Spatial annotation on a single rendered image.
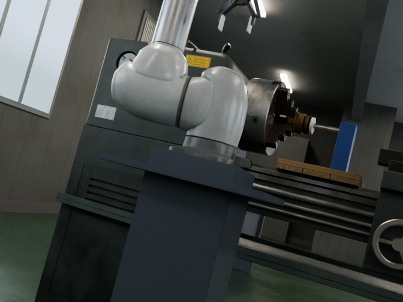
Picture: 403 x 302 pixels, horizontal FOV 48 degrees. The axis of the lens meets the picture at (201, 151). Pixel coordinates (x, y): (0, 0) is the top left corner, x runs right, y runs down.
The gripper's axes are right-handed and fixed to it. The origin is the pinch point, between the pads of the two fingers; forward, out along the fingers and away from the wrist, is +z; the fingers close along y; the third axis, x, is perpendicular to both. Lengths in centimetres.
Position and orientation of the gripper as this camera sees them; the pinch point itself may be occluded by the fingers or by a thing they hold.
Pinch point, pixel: (234, 29)
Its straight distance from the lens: 202.7
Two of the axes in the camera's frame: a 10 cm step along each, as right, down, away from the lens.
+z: -2.5, 9.7, -0.7
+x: 4.4, 1.8, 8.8
